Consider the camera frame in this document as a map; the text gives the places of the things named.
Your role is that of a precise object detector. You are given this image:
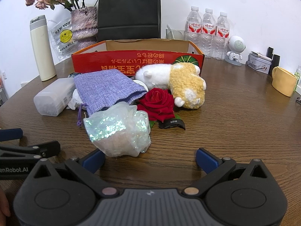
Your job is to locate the purple ceramic vase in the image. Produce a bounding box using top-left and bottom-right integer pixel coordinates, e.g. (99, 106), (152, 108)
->
(71, 6), (99, 51)

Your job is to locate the clear smiley plastic bag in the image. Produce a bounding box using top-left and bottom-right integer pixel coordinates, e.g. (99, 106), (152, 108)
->
(47, 19), (79, 63)

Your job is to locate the white stick utensil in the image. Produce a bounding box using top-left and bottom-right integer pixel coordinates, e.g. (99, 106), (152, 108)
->
(166, 24), (176, 39)

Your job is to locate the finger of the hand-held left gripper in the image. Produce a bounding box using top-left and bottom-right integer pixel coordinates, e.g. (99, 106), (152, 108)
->
(0, 129), (23, 142)
(0, 140), (61, 163)

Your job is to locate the white tissue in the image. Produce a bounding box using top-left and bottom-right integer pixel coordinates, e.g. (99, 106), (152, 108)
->
(67, 89), (88, 110)

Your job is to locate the cream thermos bottle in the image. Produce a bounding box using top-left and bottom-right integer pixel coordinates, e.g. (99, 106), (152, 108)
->
(29, 15), (57, 82)

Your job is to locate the black paper bag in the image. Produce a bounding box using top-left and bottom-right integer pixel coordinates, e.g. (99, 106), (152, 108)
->
(97, 0), (162, 42)

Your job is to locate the white oblong device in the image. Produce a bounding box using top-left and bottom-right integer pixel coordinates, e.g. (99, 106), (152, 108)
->
(250, 51), (272, 63)

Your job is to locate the yellow mug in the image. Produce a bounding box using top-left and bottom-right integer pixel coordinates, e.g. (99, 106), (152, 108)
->
(271, 66), (298, 97)

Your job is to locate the red cardboard box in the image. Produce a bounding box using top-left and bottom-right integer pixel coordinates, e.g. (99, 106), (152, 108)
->
(71, 39), (205, 77)

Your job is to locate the white and yellow plush toy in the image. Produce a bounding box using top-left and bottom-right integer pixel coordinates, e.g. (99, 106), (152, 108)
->
(135, 62), (207, 110)

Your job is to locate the iridescent organza bag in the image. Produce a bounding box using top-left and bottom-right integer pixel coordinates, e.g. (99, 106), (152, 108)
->
(83, 101), (152, 158)

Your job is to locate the black curved strap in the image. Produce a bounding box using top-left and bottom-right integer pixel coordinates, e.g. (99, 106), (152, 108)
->
(158, 119), (186, 130)

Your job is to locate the clear bag of colourful bits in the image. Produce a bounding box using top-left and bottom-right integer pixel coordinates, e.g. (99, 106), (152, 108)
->
(0, 69), (6, 104)

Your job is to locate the red artificial rose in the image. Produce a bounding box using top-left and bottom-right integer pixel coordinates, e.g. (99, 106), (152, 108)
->
(137, 88), (182, 129)

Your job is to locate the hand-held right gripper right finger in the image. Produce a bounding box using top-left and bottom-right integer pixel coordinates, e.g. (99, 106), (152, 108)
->
(182, 148), (271, 197)

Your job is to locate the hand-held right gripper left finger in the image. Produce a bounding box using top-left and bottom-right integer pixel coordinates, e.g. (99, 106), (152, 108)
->
(30, 149), (118, 197)

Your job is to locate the clear glass container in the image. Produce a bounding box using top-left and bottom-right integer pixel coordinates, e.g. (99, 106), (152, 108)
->
(166, 24), (187, 40)

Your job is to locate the white robot figurine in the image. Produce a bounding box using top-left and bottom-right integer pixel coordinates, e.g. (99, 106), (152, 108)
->
(225, 35), (246, 66)

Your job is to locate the grey printed tin box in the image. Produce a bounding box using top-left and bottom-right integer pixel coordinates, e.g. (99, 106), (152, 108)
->
(246, 53), (271, 74)

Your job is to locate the translucent plastic box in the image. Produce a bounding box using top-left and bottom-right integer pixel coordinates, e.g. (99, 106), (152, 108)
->
(33, 77), (76, 117)

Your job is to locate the purple woven drawstring pouch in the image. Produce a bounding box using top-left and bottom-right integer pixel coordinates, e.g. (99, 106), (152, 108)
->
(74, 69), (147, 126)

